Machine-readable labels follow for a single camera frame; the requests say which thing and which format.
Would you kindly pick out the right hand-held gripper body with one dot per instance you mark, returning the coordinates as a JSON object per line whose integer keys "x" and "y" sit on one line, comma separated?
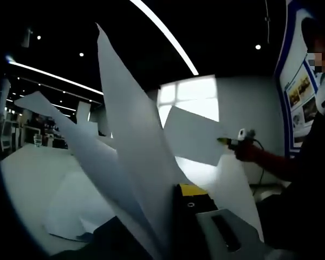
{"x": 245, "y": 135}

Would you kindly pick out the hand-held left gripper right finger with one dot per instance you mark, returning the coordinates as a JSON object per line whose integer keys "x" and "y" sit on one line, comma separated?
{"x": 205, "y": 233}

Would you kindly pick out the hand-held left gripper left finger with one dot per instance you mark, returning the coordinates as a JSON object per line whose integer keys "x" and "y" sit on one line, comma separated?
{"x": 111, "y": 243}

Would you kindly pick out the white printing paper sheet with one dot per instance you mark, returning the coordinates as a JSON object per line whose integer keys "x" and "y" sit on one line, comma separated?
{"x": 192, "y": 135}
{"x": 227, "y": 184}

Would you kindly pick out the person's right hand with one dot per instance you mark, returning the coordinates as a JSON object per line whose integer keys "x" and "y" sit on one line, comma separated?
{"x": 245, "y": 153}

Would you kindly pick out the person in black shirt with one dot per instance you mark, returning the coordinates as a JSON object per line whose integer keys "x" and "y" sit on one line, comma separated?
{"x": 314, "y": 189}

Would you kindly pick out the long ceiling light strip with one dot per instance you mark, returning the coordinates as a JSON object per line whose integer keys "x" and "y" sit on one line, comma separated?
{"x": 57, "y": 78}
{"x": 173, "y": 38}

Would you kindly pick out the person's head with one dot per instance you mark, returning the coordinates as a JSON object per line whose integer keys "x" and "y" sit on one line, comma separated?
{"x": 314, "y": 35}

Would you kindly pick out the clear glass cup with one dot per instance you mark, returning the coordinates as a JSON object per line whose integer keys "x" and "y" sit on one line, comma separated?
{"x": 38, "y": 140}

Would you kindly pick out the blue white wall poster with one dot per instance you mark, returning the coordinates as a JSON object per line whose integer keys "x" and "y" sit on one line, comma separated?
{"x": 295, "y": 89}

